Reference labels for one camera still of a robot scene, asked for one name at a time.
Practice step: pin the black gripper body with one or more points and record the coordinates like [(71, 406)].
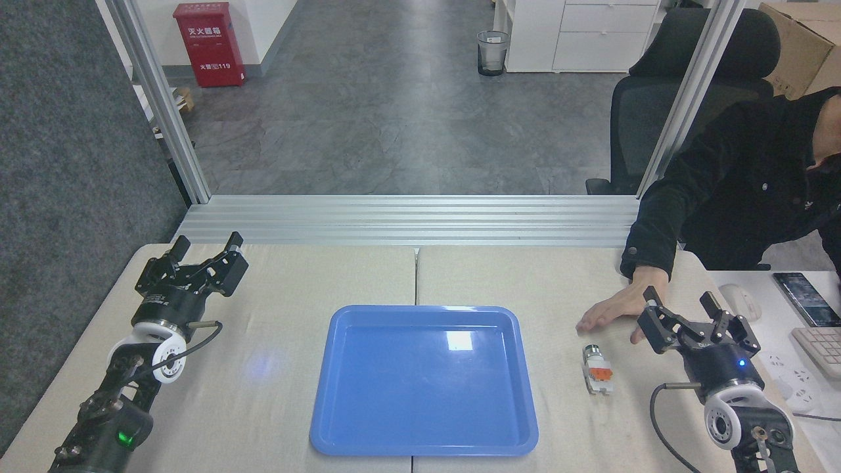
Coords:
[(164, 307), (723, 368)]

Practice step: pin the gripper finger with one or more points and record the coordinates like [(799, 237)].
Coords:
[(161, 272), (220, 272), (670, 332), (736, 328)]

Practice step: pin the white orange switch part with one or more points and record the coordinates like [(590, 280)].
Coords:
[(599, 374)]

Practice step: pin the blue plastic tray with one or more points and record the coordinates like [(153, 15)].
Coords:
[(424, 387)]

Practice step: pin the person's hand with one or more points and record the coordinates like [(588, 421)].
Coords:
[(617, 305)]

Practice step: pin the white computer mouse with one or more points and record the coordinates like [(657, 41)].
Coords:
[(741, 301)]

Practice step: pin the white power strip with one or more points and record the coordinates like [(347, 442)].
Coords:
[(792, 381)]

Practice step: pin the black smartphone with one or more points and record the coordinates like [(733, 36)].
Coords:
[(807, 299)]

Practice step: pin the white keyboard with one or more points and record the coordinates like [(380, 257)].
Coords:
[(821, 348)]

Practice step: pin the grey felt partition panel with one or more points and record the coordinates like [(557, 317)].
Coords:
[(66, 197)]

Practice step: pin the person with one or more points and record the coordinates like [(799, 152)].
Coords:
[(736, 190)]

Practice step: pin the small brown box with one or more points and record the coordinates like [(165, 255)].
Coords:
[(185, 100)]

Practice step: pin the black office chair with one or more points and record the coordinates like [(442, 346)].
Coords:
[(647, 118)]

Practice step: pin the red fire extinguisher box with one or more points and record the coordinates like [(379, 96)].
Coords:
[(210, 45)]

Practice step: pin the brown cardboard box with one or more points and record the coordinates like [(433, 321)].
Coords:
[(798, 52)]

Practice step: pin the white drawer cabinet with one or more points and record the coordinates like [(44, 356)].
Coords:
[(578, 33)]

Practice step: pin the grey waste bin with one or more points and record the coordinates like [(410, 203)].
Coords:
[(493, 54)]

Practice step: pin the silver aluminium post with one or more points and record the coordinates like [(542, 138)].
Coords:
[(161, 98), (690, 98)]

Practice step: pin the silver aluminium rail base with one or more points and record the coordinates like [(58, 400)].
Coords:
[(407, 220)]

